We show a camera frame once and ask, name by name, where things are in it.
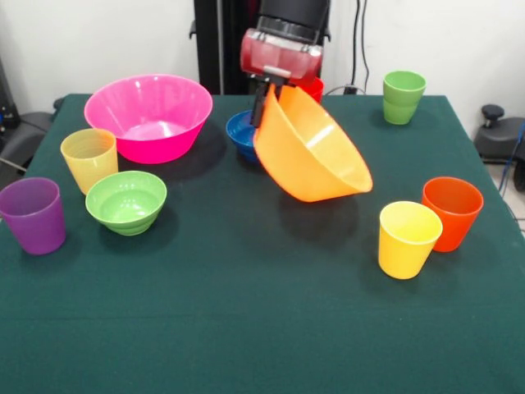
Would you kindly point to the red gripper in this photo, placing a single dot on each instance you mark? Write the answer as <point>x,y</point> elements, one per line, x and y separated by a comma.
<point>279,57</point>

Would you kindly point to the large orange bowl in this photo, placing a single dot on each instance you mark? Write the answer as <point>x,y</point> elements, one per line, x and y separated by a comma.
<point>303,164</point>

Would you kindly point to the small blue bowl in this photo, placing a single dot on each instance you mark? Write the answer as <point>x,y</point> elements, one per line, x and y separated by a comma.
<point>242,139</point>

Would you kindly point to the red cup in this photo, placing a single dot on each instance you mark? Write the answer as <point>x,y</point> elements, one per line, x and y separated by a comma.
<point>316,92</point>

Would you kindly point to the large pink bowl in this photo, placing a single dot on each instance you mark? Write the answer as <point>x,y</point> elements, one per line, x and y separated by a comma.
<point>156,147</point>

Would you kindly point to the green cup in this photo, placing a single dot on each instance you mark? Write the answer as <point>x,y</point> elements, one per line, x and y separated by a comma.
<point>402,106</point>

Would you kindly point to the pale yellow translucent cup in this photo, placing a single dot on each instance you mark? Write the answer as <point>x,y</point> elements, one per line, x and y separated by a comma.
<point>92,168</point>

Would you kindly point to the dark green table cloth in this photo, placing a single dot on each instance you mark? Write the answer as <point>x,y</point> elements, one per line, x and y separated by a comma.
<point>262,287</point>

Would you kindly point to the bright yellow cup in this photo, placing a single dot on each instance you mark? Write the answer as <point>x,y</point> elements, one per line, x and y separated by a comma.
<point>404,258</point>

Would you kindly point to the orange-red cup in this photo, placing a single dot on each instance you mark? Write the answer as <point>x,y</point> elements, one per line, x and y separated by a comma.
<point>455,230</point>

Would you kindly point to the black stand base with knob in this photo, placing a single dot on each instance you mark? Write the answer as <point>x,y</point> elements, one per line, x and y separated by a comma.
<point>498,139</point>

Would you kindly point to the dark grey stand base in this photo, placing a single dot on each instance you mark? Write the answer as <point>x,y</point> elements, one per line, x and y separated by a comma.
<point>20,139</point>

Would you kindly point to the black equipment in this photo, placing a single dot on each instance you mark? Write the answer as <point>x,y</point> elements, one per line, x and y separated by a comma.
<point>6,98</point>

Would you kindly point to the purple cup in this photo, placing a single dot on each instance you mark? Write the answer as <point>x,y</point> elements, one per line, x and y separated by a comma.
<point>37,230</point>

